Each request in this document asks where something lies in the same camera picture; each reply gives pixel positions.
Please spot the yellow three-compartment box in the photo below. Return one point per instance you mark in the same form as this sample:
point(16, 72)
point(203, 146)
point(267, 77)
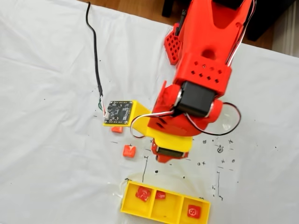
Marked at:
point(168, 210)

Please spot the red candy circled S print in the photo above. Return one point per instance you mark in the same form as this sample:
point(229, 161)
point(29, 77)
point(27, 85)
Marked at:
point(193, 211)

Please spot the white plastic table cover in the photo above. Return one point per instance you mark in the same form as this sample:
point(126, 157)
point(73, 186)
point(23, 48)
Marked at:
point(46, 93)

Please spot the black table clamp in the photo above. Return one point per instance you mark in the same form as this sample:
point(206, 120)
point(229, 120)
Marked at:
point(178, 30)

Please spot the orange candy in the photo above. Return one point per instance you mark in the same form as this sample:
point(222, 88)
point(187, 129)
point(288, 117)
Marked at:
point(116, 129)
point(129, 151)

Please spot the camera board on yellow mount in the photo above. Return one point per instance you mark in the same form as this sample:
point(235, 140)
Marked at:
point(116, 112)

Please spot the red candy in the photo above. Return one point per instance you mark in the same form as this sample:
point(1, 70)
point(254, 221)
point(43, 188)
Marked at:
point(160, 195)
point(143, 194)

